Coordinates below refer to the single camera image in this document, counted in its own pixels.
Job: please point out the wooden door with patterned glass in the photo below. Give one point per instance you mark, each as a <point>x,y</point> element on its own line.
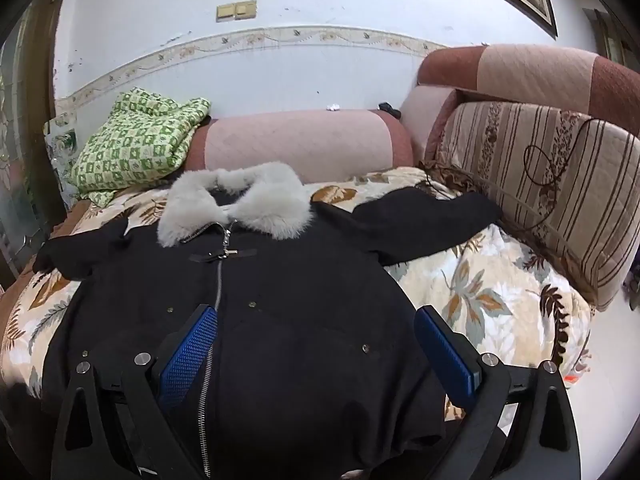
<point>20,160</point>

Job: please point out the window frame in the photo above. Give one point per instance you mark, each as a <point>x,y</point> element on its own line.
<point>612,35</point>

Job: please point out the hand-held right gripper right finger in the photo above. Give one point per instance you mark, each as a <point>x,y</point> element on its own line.
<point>442,355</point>

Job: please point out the pink and brown sofa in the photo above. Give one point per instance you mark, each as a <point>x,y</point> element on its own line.
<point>300,140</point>

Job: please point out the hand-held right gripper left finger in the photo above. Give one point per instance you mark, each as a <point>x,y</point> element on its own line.
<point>192,355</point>

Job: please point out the black coat with fur collar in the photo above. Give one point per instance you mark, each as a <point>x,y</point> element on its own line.
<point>300,285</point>

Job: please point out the small black object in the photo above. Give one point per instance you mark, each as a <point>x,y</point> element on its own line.
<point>388,109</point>

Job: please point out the striped floral cushion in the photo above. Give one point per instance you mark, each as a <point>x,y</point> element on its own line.
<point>550,170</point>

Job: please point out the clear plastic bag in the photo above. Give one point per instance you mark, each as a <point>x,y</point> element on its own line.
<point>60,145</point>

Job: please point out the green checked quilt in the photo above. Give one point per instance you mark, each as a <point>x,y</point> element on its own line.
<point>135,145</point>

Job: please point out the dark purple object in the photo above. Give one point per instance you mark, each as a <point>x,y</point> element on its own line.
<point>634,280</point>

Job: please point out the leaf print plush blanket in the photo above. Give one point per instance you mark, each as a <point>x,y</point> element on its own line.
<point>500,280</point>

